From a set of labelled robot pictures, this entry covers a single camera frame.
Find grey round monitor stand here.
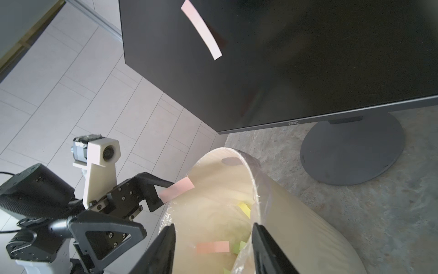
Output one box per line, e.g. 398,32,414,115
300,113,405,186

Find aluminium left corner post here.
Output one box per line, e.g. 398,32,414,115
66,0,123,42

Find discarded sticky notes pile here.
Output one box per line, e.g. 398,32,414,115
193,202,251,274

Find pink sticky note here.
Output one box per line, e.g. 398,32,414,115
181,0,222,60
158,177,195,203

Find black computer monitor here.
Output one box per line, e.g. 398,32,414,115
119,1,438,132

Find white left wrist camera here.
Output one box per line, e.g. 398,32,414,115
71,134,121,209

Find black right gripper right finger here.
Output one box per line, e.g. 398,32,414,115
252,223,299,274

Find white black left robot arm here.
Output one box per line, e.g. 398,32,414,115
1,163,171,274

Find cream waste bin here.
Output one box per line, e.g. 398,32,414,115
160,147,366,274

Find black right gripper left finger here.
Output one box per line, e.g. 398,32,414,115
129,224,176,274

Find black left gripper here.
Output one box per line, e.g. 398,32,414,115
68,172,174,271

